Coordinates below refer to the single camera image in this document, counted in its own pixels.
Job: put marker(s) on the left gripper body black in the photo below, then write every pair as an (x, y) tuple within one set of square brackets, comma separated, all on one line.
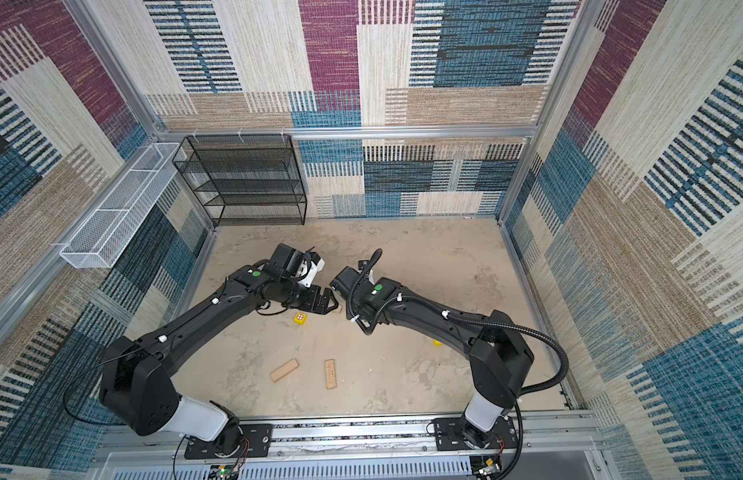
[(306, 298)]

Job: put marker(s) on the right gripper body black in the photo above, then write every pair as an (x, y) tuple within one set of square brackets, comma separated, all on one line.
[(347, 309)]

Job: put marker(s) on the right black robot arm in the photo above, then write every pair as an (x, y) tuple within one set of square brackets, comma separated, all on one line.
[(498, 356)]

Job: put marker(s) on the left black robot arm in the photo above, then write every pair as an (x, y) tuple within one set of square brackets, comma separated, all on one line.
[(136, 383)]

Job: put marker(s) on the yellow cube block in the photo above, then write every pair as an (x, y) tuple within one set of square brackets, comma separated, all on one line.
[(300, 318)]

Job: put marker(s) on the wood block lower left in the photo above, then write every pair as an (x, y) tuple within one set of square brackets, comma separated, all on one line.
[(284, 370)]

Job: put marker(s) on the wood block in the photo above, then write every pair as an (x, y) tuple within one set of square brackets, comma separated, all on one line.
[(284, 370), (330, 374)]

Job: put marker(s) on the wood block lower middle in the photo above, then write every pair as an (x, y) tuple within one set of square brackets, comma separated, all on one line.
[(330, 374)]

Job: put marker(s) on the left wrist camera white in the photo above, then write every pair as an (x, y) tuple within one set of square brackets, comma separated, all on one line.
[(311, 264)]

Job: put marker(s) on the black wire shelf rack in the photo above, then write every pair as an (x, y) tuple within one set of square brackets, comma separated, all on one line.
[(244, 180)]

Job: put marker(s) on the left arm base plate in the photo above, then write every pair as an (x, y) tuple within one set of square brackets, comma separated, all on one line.
[(245, 440)]

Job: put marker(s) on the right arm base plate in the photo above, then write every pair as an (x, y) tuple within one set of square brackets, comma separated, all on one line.
[(456, 433)]

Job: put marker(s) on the white wire mesh basket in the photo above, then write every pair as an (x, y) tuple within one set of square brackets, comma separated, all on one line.
[(107, 231)]

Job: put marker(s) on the aluminium mounting rail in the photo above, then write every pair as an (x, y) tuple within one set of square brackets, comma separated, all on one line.
[(543, 445)]

